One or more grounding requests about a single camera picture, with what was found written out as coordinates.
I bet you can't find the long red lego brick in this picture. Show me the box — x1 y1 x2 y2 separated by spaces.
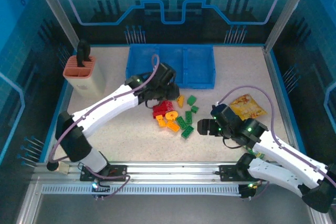
160 100 175 113

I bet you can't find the red stepped lego brick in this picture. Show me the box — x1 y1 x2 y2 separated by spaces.
152 104 167 117

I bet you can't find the yellow round lego piece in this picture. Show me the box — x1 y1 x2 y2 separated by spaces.
164 110 180 121

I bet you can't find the yellow snack bag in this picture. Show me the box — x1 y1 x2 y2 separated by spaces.
229 93 268 121

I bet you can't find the blue three-compartment plastic bin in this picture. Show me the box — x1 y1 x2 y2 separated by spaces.
125 43 217 90

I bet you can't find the black right controller board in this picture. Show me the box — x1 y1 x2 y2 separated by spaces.
238 182 260 200

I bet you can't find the black controller board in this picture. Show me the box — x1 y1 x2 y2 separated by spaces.
238 182 260 200
90 181 111 201

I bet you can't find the beige utensil holder orange top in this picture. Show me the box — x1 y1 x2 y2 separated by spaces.
62 55 106 98

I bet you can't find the black left controller board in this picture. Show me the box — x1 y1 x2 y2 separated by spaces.
90 181 111 201

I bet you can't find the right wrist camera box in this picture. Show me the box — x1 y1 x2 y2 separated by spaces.
211 102 224 116

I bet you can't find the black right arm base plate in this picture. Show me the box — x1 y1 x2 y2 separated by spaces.
218 164 267 183

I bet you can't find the aluminium mounting rail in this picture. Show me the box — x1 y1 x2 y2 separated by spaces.
34 161 316 184

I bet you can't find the aluminium side rail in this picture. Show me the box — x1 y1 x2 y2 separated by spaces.
263 47 300 147

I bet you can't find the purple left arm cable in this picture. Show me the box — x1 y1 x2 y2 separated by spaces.
49 54 160 164

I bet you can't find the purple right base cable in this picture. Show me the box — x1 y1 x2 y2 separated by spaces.
249 180 271 199

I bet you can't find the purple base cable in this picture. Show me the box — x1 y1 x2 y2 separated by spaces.
90 173 131 200
249 180 271 199

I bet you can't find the white slotted cable duct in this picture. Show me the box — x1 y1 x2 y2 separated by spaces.
41 184 244 196

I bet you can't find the black utensil handle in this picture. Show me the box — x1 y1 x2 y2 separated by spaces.
76 39 92 68

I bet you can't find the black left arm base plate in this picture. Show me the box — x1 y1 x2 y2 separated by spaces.
79 164 129 183

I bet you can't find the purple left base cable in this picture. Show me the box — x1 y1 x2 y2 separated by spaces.
90 173 131 200

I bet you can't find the aluminium frame post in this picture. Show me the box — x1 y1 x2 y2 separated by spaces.
29 0 78 51
264 0 316 53

